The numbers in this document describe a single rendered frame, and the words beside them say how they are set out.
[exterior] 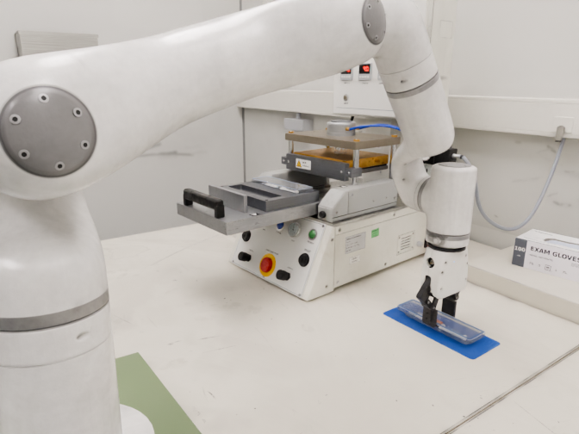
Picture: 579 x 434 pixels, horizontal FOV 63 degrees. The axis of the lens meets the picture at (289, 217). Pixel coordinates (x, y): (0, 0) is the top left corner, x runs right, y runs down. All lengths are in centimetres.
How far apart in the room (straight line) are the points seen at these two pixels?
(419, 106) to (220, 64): 39
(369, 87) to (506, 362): 82
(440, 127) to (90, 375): 64
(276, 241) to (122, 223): 145
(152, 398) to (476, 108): 123
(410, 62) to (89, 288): 56
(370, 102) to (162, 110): 99
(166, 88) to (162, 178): 210
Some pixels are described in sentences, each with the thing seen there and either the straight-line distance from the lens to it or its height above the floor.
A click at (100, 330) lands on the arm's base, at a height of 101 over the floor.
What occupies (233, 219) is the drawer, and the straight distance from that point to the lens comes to 101.
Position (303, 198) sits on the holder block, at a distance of 112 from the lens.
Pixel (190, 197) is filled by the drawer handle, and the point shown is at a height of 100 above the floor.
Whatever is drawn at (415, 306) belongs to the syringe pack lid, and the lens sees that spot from 110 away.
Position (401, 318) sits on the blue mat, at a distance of 109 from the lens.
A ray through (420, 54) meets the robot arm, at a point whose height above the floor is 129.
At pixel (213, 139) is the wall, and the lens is 267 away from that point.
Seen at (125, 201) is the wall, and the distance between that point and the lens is 255.
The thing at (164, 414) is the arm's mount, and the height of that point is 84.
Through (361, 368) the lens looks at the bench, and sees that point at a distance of 91.
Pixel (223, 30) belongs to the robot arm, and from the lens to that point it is 56.
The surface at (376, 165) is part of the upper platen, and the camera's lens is 130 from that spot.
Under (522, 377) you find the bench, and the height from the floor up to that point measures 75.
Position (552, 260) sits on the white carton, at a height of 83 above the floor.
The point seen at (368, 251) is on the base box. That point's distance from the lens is 124.
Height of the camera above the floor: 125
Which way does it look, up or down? 16 degrees down
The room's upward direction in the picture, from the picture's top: straight up
